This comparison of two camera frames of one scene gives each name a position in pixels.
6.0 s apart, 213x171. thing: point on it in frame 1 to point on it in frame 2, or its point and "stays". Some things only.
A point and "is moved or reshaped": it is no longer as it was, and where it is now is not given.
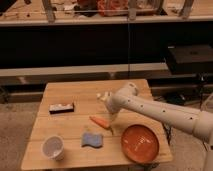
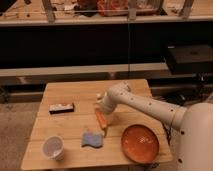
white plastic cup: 53,147 stays
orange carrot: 102,122 is moved or reshaped
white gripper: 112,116 to 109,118
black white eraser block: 61,108 stays
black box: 197,59 stays
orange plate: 140,143 stays
